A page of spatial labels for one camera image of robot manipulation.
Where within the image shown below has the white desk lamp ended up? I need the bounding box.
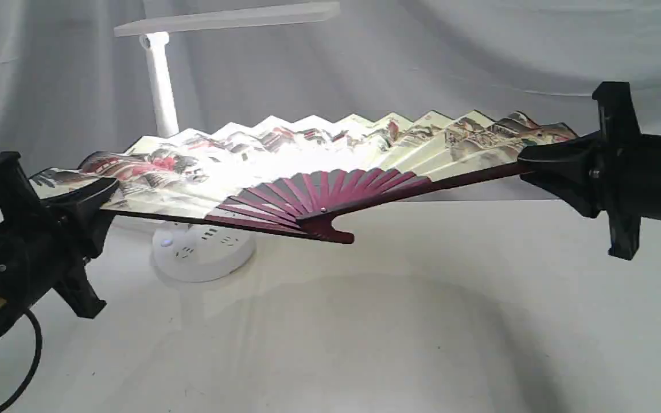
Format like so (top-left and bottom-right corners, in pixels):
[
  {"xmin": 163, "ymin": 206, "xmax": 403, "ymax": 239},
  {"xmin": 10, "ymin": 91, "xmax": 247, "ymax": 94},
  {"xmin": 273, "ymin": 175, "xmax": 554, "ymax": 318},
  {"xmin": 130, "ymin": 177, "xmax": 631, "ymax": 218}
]
[{"xmin": 114, "ymin": 1, "xmax": 341, "ymax": 283}]

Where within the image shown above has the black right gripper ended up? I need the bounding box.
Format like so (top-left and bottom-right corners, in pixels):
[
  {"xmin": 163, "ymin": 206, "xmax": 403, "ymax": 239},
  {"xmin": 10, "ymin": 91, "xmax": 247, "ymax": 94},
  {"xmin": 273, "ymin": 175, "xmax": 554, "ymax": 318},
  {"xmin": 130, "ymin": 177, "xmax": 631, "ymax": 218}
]
[{"xmin": 517, "ymin": 81, "xmax": 661, "ymax": 260}]

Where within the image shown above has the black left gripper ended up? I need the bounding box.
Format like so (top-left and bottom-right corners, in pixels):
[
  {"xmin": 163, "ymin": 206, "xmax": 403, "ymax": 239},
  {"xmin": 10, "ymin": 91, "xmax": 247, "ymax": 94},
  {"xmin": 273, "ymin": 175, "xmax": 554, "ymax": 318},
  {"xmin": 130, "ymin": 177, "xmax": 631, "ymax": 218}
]
[{"xmin": 0, "ymin": 151, "xmax": 120, "ymax": 337}]

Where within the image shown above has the grey fabric backdrop curtain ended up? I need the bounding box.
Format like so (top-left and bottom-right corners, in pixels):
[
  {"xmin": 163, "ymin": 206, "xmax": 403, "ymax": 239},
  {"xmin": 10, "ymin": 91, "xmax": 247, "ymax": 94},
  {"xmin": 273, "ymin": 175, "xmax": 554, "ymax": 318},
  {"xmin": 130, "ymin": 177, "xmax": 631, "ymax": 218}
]
[{"xmin": 0, "ymin": 1, "xmax": 661, "ymax": 173}]

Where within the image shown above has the painted paper folding fan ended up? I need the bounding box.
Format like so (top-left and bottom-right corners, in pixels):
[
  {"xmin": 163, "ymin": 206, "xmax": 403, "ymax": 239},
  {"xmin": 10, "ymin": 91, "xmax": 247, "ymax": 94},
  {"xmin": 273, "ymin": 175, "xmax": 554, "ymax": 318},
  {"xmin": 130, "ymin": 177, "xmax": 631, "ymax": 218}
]
[{"xmin": 30, "ymin": 111, "xmax": 576, "ymax": 244}]

